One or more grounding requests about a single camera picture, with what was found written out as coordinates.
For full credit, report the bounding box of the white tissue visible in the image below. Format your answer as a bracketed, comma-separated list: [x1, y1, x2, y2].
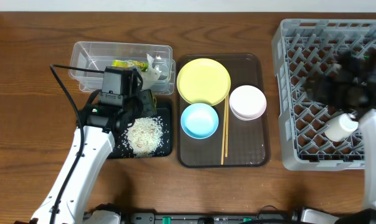
[139, 54, 161, 90]

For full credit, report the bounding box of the rice food waste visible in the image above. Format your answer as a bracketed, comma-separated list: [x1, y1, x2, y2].
[121, 116, 169, 157]

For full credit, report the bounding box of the green snack wrapper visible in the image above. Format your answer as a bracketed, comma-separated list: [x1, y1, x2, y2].
[112, 60, 148, 72]

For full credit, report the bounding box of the pale green cup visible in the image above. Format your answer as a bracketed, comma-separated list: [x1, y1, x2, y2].
[324, 113, 359, 142]

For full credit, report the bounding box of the light blue bowl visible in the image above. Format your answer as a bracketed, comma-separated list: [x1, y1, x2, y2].
[181, 103, 219, 139]

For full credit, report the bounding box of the yellow plate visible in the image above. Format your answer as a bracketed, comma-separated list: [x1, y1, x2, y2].
[177, 58, 231, 106]

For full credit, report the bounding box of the pink bowl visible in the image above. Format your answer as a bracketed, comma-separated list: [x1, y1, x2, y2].
[229, 85, 267, 121]

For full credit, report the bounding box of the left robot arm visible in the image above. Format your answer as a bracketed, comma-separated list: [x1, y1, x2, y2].
[29, 67, 156, 223]

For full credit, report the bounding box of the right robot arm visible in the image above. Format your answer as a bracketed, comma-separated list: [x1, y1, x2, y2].
[295, 50, 376, 223]

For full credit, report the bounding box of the grey dishwasher rack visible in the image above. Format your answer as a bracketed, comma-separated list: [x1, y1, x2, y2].
[271, 19, 376, 171]

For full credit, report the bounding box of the black tray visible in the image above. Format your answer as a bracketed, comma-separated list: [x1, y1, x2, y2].
[108, 101, 173, 159]

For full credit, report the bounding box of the clear plastic bin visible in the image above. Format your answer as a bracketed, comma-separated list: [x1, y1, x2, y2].
[69, 41, 176, 95]

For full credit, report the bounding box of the wooden chopstick left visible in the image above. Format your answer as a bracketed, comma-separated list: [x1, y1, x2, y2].
[221, 95, 228, 165]

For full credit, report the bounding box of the wooden chopstick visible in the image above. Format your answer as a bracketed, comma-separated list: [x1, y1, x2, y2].
[221, 95, 228, 165]
[224, 95, 229, 157]

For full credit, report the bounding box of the wooden chopstick right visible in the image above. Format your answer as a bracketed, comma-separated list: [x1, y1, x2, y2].
[224, 95, 229, 157]

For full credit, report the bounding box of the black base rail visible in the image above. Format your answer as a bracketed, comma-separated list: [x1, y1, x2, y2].
[82, 203, 301, 224]

